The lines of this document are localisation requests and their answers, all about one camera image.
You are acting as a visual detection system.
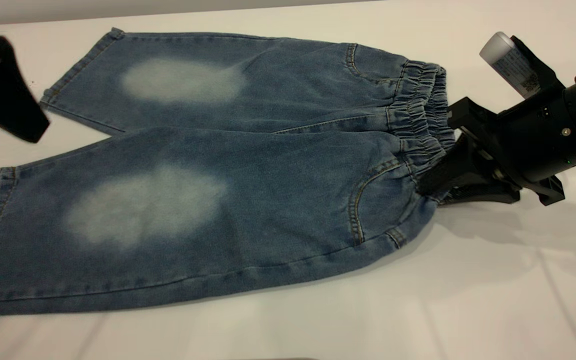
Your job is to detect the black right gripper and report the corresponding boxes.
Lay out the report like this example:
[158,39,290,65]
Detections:
[418,80,576,207]

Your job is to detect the blue denim jeans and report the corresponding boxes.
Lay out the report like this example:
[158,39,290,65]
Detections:
[0,27,457,317]

